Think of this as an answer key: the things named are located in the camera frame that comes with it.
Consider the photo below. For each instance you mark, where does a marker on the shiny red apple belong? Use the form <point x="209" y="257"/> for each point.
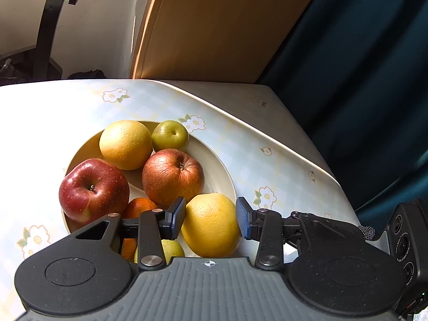
<point x="93" y="190"/>

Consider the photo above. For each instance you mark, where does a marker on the small green apple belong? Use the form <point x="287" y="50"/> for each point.
<point x="170" y="134"/>

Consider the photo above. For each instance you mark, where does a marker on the dark blue curtain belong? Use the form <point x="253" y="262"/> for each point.
<point x="367" y="90"/>

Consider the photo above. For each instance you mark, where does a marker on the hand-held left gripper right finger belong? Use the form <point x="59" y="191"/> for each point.
<point x="243" y="219"/>

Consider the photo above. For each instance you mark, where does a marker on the white bowl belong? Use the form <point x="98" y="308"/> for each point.
<point x="214" y="167"/>

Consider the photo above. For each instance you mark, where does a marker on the wooden cabinet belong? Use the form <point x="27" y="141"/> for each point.
<point x="217" y="23"/>

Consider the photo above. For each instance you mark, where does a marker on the black and white exercise bike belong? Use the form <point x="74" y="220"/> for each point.
<point x="50" y="23"/>

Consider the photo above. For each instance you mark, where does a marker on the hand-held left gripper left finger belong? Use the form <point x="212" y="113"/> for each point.
<point x="177" y="217"/>

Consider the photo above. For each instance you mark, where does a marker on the wrinkled red apple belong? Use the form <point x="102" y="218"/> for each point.
<point x="172" y="177"/>

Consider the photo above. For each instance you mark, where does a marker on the yellow orange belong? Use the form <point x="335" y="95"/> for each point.
<point x="210" y="224"/>
<point x="125" y="143"/>

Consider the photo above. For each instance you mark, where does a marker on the orange tangerine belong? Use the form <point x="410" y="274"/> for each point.
<point x="138" y="207"/>

